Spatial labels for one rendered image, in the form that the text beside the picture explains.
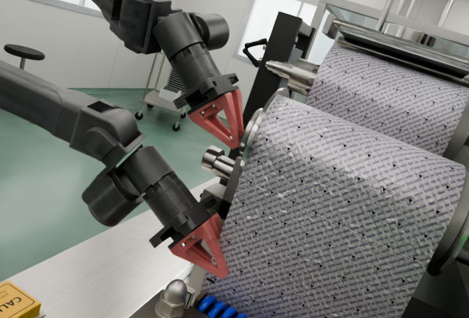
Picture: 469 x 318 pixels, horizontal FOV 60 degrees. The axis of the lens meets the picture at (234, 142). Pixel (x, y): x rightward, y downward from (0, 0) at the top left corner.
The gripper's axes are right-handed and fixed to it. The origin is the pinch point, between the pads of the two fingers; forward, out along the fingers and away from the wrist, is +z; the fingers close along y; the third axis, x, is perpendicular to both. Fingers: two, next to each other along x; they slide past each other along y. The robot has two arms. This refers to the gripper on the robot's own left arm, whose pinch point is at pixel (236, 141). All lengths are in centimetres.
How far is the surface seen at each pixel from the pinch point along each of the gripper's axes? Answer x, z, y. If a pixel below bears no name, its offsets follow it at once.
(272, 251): 0.7, 14.2, 8.1
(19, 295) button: -34.6, 4.2, 16.2
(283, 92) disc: 9.7, -2.8, 0.4
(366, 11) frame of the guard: 21, -15, -99
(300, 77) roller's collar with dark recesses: 7.5, -4.2, -22.4
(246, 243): -2.2, 12.0, 8.0
